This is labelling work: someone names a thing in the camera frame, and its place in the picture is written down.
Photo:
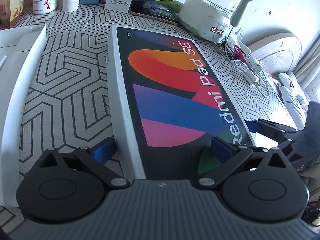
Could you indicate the white open box tray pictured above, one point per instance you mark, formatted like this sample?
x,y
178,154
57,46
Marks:
x,y
21,49

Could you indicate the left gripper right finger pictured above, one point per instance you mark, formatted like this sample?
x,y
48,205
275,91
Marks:
x,y
256,183

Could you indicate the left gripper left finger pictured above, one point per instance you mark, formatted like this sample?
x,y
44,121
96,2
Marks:
x,y
63,187

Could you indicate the white bed headboard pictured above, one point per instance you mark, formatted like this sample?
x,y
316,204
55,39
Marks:
x,y
278,53

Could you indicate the white green electric kettle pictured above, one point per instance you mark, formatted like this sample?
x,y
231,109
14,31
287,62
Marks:
x,y
212,20

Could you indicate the snack bag with walnuts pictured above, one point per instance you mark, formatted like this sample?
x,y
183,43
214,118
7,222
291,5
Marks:
x,y
10,10

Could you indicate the Redmi Pad SE box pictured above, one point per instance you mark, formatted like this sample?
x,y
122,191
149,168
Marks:
x,y
166,104

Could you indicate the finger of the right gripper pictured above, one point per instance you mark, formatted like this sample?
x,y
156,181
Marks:
x,y
272,130

